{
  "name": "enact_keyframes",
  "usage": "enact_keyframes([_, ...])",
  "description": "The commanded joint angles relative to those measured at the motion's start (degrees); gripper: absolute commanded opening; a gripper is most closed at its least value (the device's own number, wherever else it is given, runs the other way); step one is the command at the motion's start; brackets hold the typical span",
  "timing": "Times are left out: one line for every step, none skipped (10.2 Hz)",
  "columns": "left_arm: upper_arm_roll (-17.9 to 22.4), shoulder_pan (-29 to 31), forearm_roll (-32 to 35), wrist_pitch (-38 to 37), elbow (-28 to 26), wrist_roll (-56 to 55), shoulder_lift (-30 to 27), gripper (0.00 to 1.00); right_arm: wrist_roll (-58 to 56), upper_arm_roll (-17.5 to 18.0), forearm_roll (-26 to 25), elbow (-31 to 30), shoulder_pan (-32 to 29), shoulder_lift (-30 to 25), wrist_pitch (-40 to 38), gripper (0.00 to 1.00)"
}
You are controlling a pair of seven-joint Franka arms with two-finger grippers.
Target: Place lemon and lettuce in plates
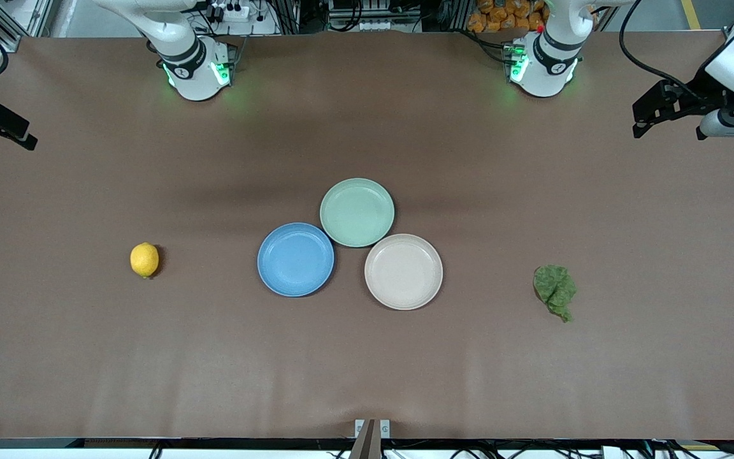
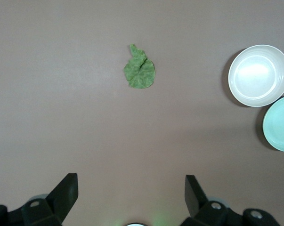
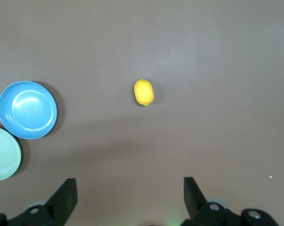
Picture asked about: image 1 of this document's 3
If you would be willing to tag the grey equipment rack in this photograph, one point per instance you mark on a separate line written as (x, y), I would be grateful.
(373, 13)

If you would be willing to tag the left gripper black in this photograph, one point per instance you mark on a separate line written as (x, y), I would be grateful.
(699, 91)

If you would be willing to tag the green round plate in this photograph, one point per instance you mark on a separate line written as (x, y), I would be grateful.
(357, 212)

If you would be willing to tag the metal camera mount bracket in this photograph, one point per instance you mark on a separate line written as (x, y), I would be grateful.
(372, 437)

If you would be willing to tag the white power strip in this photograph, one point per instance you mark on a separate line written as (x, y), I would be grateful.
(233, 11)

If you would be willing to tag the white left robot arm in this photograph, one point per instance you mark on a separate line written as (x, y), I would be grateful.
(542, 76)

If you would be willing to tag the yellow lemon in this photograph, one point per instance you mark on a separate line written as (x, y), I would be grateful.
(144, 260)

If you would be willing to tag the green lettuce leaf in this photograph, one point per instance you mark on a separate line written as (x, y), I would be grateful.
(555, 290)

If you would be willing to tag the blue round plate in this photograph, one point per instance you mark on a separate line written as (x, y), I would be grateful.
(295, 259)

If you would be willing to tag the bag of orange fruits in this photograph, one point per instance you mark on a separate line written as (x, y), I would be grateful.
(507, 16)

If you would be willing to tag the beige round plate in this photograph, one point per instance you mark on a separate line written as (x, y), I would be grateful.
(403, 271)

